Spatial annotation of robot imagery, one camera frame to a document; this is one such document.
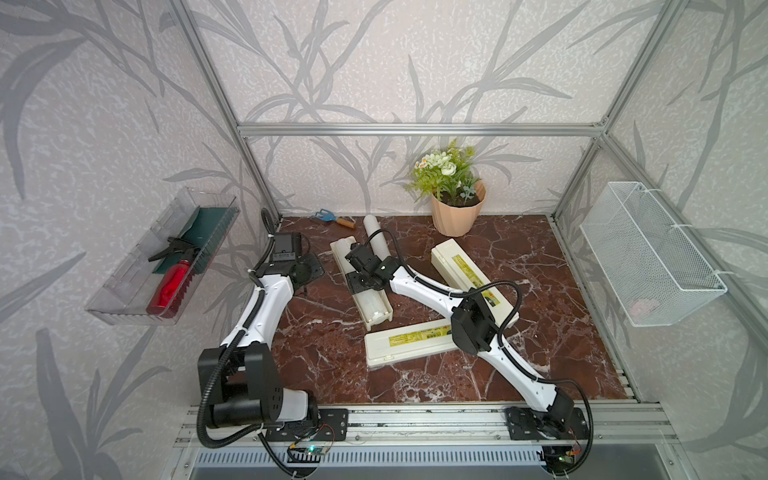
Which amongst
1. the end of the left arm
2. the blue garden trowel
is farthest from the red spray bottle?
the blue garden trowel

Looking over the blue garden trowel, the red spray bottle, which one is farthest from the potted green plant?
the red spray bottle

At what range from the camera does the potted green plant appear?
37.5 inches

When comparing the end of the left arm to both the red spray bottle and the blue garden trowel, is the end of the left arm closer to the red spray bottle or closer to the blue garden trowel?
the red spray bottle

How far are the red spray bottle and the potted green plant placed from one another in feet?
2.13

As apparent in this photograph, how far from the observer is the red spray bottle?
0.57 m

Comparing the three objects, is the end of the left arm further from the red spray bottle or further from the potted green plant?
the potted green plant

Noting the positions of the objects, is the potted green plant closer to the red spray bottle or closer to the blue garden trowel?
the blue garden trowel
